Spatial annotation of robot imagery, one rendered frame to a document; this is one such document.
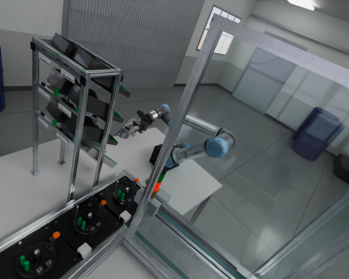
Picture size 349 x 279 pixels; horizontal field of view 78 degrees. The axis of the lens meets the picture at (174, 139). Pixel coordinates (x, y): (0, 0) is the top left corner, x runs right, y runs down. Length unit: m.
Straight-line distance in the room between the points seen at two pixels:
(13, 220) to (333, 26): 7.34
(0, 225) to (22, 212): 0.10
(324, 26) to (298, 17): 0.71
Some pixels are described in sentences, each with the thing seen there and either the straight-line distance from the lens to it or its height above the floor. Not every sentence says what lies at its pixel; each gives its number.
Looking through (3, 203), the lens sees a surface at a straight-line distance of 1.45.
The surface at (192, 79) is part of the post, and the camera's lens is 0.66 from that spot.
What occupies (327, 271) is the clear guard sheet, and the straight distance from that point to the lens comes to 1.33.
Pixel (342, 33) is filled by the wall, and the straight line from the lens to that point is 7.35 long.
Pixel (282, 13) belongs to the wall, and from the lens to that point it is 7.76.
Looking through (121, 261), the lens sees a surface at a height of 0.86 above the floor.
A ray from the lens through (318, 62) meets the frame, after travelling 0.59.
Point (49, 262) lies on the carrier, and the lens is 1.08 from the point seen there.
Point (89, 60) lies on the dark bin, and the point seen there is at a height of 1.68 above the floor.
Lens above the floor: 1.98
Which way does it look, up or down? 31 degrees down
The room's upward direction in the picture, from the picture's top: 23 degrees clockwise
